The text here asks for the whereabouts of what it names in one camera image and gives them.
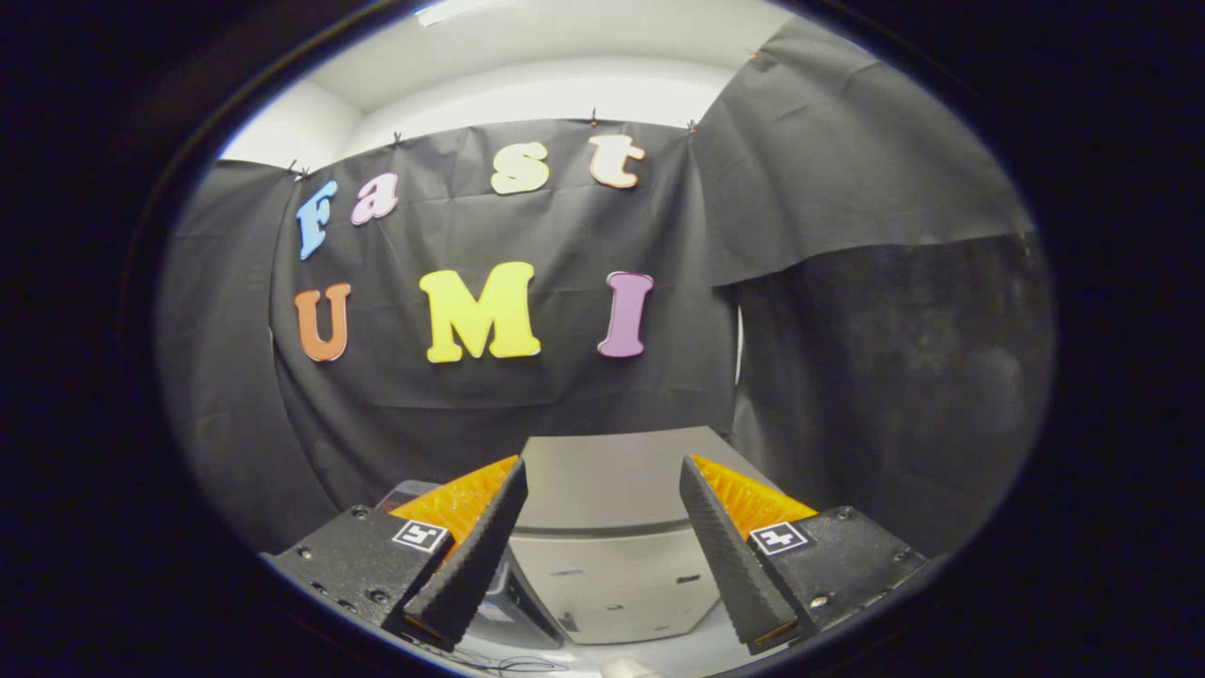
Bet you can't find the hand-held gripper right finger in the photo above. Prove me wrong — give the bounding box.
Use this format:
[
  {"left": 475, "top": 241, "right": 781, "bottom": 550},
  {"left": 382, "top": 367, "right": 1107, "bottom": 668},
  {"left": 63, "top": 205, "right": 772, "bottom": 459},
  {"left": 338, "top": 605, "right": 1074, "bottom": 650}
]
[{"left": 678, "top": 454, "right": 930, "bottom": 657}]

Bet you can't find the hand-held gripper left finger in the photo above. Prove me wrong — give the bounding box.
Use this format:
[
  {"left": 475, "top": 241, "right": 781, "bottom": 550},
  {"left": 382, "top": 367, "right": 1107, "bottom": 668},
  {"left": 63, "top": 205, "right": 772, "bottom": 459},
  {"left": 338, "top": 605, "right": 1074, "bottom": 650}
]
[{"left": 262, "top": 455, "right": 530, "bottom": 653}]

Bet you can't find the grey washing machine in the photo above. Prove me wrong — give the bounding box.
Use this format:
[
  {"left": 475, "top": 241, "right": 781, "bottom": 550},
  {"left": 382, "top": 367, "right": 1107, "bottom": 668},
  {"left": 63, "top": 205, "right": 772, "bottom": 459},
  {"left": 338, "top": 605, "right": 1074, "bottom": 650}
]
[{"left": 377, "top": 480, "right": 567, "bottom": 652}]

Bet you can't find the beige cabinet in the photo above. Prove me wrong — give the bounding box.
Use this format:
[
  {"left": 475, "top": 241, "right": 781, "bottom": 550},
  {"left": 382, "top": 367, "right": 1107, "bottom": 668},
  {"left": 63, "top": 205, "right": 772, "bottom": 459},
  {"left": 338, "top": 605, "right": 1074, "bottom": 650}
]
[{"left": 506, "top": 426, "right": 784, "bottom": 647}]

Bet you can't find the black backdrop cloth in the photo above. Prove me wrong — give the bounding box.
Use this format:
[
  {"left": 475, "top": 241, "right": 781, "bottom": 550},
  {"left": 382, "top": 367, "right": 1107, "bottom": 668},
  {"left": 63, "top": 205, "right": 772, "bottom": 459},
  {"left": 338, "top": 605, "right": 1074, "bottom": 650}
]
[{"left": 155, "top": 19, "right": 1055, "bottom": 557}]

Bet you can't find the thin black floor cable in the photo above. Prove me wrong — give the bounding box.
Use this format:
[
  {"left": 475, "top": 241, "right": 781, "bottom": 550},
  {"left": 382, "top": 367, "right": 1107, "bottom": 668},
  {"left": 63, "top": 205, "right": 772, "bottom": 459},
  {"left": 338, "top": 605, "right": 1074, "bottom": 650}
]
[{"left": 450, "top": 648, "right": 571, "bottom": 675}]

